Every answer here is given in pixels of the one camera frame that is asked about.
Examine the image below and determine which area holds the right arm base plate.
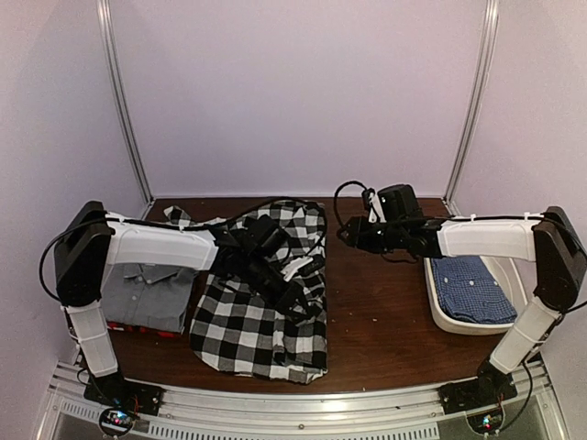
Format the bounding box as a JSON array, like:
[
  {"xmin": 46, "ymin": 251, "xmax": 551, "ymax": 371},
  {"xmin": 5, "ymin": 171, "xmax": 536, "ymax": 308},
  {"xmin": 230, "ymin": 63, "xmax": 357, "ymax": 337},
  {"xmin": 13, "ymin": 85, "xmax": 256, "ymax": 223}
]
[{"xmin": 437, "ymin": 360, "xmax": 518, "ymax": 414}]

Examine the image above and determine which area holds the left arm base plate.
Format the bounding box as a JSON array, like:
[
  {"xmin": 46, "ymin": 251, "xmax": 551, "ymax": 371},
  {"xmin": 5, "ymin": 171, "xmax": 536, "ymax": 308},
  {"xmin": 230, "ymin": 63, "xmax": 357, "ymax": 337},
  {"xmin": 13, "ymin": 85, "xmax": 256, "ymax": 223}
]
[{"xmin": 83, "ymin": 374, "xmax": 164, "ymax": 416}]

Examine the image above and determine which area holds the white plastic basket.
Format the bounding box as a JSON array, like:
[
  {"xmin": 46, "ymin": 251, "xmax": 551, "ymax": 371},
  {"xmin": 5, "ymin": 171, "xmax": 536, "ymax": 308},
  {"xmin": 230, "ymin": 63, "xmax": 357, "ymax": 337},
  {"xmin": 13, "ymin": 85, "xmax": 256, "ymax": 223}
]
[{"xmin": 424, "ymin": 257, "xmax": 528, "ymax": 336}]

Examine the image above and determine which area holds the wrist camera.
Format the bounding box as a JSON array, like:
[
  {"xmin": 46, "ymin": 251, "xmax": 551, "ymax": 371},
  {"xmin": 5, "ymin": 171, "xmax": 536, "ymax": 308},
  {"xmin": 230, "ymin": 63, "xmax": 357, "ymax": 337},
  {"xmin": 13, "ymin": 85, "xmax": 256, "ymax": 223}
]
[
  {"xmin": 281, "ymin": 255, "xmax": 325, "ymax": 281},
  {"xmin": 361, "ymin": 188, "xmax": 386, "ymax": 223}
]

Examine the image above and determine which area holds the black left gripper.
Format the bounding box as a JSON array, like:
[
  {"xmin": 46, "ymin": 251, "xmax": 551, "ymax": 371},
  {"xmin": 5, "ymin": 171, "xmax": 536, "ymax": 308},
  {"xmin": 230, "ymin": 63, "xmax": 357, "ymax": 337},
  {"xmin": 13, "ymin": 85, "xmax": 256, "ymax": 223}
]
[{"xmin": 240, "ymin": 255, "xmax": 313, "ymax": 322}]

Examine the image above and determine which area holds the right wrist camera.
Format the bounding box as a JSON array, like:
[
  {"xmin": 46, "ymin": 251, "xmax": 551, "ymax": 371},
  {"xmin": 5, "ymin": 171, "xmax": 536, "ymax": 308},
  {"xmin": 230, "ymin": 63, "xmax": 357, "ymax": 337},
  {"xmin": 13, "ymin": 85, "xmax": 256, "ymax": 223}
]
[{"xmin": 361, "ymin": 188, "xmax": 386, "ymax": 223}]

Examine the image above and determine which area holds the folded grey shirt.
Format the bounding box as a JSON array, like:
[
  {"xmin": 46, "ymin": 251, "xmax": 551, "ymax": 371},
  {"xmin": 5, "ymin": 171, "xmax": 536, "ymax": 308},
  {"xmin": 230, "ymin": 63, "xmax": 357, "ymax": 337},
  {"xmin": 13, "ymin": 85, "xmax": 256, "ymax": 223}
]
[{"xmin": 101, "ymin": 263, "xmax": 198, "ymax": 334}]

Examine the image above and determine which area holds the right aluminium frame post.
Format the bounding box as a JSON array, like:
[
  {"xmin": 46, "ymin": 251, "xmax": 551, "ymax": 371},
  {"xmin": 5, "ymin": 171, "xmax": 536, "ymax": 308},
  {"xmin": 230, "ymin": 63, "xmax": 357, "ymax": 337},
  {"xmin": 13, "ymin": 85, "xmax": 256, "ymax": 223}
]
[{"xmin": 443, "ymin": 0, "xmax": 500, "ymax": 214}]

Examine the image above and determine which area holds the folded red plaid shirt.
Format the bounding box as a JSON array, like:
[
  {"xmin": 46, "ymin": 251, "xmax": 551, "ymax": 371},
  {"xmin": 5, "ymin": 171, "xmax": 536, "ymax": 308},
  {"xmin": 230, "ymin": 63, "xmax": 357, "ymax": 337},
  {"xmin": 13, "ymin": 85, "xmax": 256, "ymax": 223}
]
[{"xmin": 106, "ymin": 322, "xmax": 183, "ymax": 339}]

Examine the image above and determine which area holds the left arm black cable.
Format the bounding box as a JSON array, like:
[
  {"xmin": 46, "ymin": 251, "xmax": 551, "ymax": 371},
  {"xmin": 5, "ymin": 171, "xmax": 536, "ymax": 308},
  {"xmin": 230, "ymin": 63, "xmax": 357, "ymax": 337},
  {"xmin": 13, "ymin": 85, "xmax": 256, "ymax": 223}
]
[{"xmin": 39, "ymin": 196, "xmax": 322, "ymax": 303}]

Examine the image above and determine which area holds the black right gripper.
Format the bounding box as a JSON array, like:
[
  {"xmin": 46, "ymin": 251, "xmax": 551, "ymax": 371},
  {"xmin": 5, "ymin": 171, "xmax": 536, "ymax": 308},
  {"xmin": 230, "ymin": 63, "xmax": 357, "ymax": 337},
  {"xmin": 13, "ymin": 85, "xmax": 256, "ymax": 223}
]
[{"xmin": 338, "ymin": 215, "xmax": 407, "ymax": 254}]

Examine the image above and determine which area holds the black white checked shirt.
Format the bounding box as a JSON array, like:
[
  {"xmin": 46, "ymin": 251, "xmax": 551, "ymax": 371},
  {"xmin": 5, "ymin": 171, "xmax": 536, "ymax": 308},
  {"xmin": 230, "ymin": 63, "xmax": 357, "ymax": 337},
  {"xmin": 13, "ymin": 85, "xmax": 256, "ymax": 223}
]
[{"xmin": 189, "ymin": 200, "xmax": 328, "ymax": 384}]

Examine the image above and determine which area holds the aluminium frame post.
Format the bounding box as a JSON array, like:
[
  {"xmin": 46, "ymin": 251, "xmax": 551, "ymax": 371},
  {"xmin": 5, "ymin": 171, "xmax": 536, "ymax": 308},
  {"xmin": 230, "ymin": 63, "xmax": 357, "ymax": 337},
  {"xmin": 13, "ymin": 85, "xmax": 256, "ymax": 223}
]
[
  {"xmin": 443, "ymin": 0, "xmax": 500, "ymax": 214},
  {"xmin": 96, "ymin": 0, "xmax": 154, "ymax": 204}
]

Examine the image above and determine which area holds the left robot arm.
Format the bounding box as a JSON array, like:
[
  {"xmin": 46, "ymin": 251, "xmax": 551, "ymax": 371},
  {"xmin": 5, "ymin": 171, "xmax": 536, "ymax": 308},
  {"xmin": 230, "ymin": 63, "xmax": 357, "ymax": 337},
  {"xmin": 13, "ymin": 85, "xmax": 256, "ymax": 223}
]
[{"xmin": 51, "ymin": 201, "xmax": 305, "ymax": 407}]

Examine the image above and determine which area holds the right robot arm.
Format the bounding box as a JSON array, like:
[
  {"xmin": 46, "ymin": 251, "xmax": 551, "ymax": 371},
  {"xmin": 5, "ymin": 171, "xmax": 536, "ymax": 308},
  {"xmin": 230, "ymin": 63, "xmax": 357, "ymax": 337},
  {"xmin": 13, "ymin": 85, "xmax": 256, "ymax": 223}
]
[{"xmin": 337, "ymin": 184, "xmax": 586, "ymax": 405}]

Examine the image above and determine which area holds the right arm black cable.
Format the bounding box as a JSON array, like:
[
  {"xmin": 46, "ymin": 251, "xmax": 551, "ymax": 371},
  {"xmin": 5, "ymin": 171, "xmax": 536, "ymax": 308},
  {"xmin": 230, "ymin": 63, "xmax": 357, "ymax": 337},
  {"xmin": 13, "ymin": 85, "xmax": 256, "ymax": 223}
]
[{"xmin": 333, "ymin": 181, "xmax": 375, "ymax": 244}]

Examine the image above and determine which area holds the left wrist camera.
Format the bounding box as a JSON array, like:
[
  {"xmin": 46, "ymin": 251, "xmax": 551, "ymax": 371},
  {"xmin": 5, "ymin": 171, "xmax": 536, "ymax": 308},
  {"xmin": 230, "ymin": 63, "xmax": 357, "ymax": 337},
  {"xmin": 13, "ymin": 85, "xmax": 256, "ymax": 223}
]
[{"xmin": 281, "ymin": 255, "xmax": 325, "ymax": 281}]

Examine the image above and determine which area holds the blue checked shirt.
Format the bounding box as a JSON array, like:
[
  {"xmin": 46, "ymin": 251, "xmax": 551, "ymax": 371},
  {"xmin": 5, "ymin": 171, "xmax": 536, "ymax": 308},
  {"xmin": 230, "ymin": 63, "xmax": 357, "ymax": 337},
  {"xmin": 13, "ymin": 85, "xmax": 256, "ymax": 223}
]
[{"xmin": 430, "ymin": 257, "xmax": 517, "ymax": 325}]

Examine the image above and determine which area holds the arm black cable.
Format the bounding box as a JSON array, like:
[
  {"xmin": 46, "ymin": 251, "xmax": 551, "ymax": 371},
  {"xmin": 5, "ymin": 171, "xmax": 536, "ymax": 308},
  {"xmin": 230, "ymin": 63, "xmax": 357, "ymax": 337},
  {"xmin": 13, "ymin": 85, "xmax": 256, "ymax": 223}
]
[
  {"xmin": 333, "ymin": 181, "xmax": 375, "ymax": 244},
  {"xmin": 39, "ymin": 196, "xmax": 322, "ymax": 303}
]

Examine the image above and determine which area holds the left aluminium frame post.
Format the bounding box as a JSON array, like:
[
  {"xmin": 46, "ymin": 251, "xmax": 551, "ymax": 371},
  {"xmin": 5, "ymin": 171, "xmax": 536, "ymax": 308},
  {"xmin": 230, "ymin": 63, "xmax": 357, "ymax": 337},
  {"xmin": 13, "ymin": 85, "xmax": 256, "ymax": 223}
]
[{"xmin": 96, "ymin": 0, "xmax": 154, "ymax": 204}]

